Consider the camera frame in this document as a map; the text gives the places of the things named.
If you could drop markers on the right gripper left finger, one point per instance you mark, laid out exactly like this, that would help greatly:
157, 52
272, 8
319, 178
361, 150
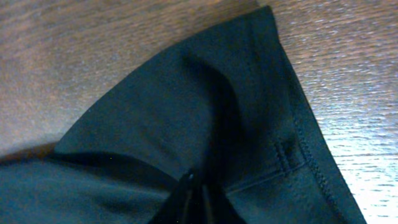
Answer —
182, 205

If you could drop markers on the black leggings red-grey waistband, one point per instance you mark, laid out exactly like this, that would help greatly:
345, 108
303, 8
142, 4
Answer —
225, 103

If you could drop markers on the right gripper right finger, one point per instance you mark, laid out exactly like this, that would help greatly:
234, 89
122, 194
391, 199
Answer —
217, 209

